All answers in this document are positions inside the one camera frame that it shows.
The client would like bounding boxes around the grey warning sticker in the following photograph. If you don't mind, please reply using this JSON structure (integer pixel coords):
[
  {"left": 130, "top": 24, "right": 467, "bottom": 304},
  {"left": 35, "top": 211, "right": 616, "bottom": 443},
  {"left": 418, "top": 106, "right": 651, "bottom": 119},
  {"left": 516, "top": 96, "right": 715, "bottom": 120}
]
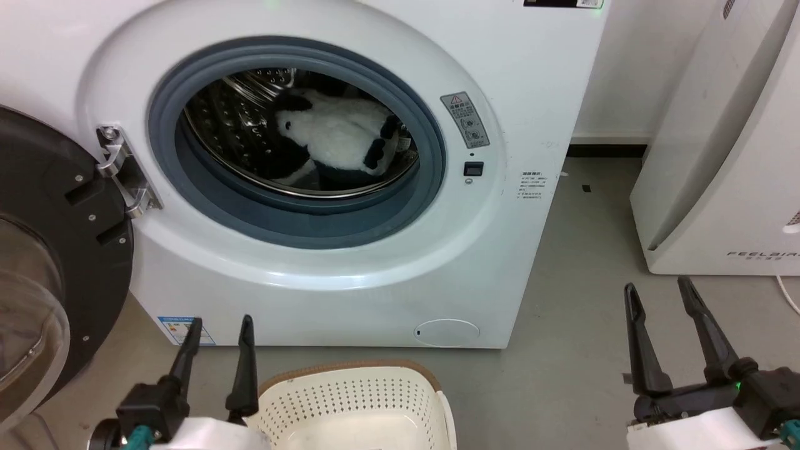
[{"left": 440, "top": 92, "right": 491, "bottom": 150}]

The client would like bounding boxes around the blue energy label sticker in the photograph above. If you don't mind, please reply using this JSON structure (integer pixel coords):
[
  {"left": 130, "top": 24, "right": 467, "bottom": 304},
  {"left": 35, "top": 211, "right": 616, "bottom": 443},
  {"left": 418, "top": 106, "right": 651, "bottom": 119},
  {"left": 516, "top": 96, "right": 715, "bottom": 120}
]
[{"left": 157, "top": 316, "right": 216, "bottom": 346}]

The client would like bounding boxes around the round filter access cover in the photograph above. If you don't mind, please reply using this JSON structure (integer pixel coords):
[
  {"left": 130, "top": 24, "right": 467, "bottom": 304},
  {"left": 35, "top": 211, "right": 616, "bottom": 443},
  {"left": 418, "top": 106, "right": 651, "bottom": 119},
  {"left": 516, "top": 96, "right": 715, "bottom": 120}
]
[{"left": 415, "top": 318, "right": 481, "bottom": 346}]

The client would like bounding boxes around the white power cable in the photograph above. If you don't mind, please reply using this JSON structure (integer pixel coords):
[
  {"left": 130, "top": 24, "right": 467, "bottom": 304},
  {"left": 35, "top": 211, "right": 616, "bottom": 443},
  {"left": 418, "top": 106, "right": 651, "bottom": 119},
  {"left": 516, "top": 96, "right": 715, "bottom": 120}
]
[{"left": 776, "top": 274, "right": 800, "bottom": 316}]

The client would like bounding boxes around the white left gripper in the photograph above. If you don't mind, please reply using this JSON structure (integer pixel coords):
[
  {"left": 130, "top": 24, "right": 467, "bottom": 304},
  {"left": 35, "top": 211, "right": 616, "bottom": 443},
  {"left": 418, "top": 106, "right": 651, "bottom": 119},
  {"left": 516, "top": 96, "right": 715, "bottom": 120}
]
[{"left": 116, "top": 315, "right": 273, "bottom": 450}]

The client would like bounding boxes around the white air purifier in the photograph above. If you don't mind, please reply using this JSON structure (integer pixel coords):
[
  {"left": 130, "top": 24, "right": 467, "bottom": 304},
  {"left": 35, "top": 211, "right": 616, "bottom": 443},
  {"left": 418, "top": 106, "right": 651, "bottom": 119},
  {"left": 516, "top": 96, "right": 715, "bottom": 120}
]
[{"left": 629, "top": 0, "right": 800, "bottom": 276}]

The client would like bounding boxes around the black model label strip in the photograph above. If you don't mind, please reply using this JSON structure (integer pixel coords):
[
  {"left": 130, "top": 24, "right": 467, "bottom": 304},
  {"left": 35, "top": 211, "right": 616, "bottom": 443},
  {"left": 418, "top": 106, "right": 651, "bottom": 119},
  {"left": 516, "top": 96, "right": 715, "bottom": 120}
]
[{"left": 523, "top": 0, "right": 604, "bottom": 10}]

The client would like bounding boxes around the dark round washing machine door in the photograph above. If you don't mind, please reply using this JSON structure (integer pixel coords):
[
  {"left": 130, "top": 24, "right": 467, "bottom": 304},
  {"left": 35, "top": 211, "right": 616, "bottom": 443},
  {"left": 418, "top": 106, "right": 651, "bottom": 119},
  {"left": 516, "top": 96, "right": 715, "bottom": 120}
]
[{"left": 0, "top": 105, "right": 136, "bottom": 433}]

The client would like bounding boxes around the black and white plush toy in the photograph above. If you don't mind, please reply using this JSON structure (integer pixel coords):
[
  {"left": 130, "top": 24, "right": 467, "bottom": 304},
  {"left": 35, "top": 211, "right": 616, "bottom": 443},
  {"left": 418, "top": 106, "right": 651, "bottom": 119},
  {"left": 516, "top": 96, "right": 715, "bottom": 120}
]
[{"left": 261, "top": 86, "right": 405, "bottom": 189}]

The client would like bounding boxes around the steel perforated washer drum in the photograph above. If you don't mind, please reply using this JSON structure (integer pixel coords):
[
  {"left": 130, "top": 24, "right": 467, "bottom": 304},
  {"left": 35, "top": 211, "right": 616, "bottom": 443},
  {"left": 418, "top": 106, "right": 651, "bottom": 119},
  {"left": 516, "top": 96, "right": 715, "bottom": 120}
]
[{"left": 182, "top": 67, "right": 420, "bottom": 200}]

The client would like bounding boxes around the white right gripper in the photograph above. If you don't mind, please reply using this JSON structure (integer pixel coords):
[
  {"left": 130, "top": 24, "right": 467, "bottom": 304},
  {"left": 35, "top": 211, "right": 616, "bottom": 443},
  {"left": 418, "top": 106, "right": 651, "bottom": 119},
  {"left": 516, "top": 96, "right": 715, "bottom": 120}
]
[{"left": 624, "top": 276, "right": 800, "bottom": 450}]

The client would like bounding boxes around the white front-load washing machine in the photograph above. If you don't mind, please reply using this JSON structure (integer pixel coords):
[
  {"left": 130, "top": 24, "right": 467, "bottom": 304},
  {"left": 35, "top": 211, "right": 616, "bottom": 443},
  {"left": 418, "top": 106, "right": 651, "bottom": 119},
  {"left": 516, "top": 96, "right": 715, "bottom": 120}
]
[{"left": 0, "top": 0, "right": 610, "bottom": 349}]

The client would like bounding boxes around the chrome door hinge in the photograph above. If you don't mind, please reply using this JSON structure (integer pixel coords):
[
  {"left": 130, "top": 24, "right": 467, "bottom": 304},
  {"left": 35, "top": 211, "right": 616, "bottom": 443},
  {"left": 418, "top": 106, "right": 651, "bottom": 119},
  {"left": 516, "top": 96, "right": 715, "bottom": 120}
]
[{"left": 96, "top": 124, "right": 164, "bottom": 219}]

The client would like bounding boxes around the cream perforated laundry basket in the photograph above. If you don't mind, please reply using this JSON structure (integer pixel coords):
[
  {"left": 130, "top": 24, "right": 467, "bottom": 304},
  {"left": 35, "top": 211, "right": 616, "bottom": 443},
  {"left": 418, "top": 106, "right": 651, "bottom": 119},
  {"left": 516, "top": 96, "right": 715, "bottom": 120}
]
[{"left": 252, "top": 360, "right": 458, "bottom": 450}]

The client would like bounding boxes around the grey rubber door gasket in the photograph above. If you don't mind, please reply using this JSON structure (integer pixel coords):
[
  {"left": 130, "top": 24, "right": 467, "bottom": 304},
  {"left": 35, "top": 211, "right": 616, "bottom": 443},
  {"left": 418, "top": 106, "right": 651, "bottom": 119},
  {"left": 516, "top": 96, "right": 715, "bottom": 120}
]
[{"left": 147, "top": 36, "right": 447, "bottom": 250}]

